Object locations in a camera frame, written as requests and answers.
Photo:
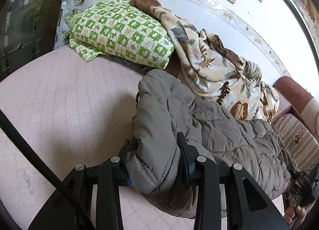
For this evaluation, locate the pink quilted bed sheet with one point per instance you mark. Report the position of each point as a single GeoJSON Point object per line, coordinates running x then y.
{"type": "Point", "coordinates": [71, 112]}

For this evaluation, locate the dark red pillow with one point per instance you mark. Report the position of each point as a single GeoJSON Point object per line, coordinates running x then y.
{"type": "Point", "coordinates": [174, 67]}

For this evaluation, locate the grey-brown quilted hooded jacket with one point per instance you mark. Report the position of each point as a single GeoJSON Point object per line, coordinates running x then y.
{"type": "Point", "coordinates": [166, 107]}

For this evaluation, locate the striped floral cushion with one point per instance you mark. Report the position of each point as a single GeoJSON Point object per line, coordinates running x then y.
{"type": "Point", "coordinates": [298, 140]}

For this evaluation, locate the green white checkered pillow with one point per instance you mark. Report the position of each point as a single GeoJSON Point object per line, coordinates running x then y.
{"type": "Point", "coordinates": [114, 27]}

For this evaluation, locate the beige leaf-print blanket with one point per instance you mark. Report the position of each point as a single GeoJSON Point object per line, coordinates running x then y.
{"type": "Point", "coordinates": [215, 73]}

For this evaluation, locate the floral plastic bag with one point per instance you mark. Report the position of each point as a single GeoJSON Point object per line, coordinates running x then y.
{"type": "Point", "coordinates": [68, 9]}

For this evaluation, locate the bare right hand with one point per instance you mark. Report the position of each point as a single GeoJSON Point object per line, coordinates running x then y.
{"type": "Point", "coordinates": [295, 212]}

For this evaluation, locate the brown knitted cloth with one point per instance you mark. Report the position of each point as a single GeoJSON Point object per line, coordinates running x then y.
{"type": "Point", "coordinates": [145, 5]}

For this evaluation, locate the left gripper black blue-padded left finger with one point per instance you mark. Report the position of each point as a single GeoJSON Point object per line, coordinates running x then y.
{"type": "Point", "coordinates": [91, 198]}

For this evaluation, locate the dark wooden glass door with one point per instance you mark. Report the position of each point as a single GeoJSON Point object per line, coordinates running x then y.
{"type": "Point", "coordinates": [28, 29]}

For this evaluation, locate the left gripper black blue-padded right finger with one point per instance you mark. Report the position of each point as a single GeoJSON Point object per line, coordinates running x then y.
{"type": "Point", "coordinates": [247, 205]}

